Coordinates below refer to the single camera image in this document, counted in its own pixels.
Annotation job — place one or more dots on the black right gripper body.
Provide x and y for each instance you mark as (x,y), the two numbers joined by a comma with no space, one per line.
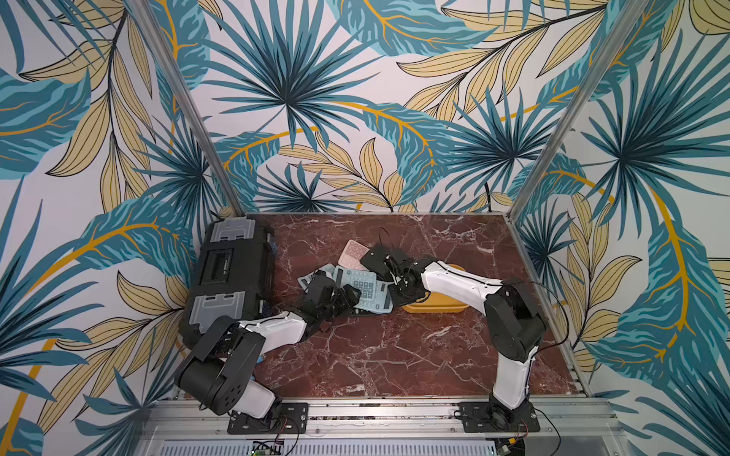
(393,268)

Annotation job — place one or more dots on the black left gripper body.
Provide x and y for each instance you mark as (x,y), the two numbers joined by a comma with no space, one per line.
(338,304)

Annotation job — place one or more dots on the large teal calculator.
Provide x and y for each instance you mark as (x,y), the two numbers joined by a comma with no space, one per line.
(374,294)

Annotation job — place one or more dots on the yellow plastic tray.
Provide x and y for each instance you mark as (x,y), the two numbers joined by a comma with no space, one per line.
(436,303)

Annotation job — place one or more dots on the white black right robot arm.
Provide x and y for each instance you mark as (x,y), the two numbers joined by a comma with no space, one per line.
(515,322)

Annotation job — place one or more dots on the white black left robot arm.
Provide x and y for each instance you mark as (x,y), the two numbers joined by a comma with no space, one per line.
(218,371)

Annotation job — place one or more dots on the black upside-down calculator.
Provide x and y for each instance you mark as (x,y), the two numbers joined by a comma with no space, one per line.
(383,261)

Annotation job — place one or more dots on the small teal calculator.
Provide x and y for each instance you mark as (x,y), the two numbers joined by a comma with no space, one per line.
(326,270)

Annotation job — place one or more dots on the pink calculator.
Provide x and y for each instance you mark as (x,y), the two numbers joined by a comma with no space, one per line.
(352,254)

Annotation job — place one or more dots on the black plastic toolbox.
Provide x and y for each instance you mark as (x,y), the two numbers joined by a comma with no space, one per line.
(233,277)

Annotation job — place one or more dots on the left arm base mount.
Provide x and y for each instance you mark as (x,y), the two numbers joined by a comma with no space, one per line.
(285,418)

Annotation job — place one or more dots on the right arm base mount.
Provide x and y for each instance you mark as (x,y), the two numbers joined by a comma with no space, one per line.
(492,417)

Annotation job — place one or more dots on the aluminium front rail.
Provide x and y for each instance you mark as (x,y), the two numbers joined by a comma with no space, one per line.
(420,425)

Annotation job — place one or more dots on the right aluminium corner post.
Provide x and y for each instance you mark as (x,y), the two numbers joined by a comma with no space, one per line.
(594,75)

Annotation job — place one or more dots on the aluminium corner post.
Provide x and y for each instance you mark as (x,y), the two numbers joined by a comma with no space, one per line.
(594,75)
(156,40)

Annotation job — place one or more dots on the left aluminium corner post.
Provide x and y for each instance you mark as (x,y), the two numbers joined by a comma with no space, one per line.
(156,40)

